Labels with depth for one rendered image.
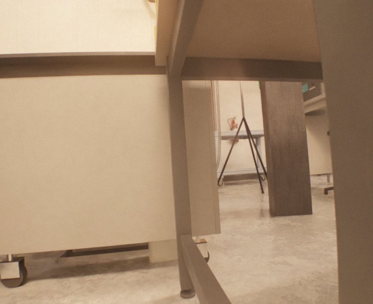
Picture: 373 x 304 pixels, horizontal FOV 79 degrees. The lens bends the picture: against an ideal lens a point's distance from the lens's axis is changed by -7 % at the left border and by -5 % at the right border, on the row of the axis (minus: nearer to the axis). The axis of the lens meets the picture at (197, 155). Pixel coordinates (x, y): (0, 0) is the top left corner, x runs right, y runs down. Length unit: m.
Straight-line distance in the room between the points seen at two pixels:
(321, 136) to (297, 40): 2.16
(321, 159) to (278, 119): 1.24
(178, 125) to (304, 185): 1.18
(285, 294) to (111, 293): 0.50
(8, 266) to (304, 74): 1.15
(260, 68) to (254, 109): 4.63
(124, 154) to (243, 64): 0.47
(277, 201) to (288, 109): 0.61
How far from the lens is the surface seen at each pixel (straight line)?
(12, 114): 0.92
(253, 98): 5.47
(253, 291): 0.78
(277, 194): 1.66
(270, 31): 0.67
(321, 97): 2.32
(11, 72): 0.97
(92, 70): 0.89
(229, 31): 0.64
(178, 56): 0.60
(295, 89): 1.74
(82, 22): 0.98
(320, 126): 2.84
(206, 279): 0.43
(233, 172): 3.76
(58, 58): 0.89
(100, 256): 1.14
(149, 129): 0.81
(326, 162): 2.85
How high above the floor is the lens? 0.37
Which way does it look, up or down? 2 degrees up
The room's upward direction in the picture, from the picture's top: 4 degrees counter-clockwise
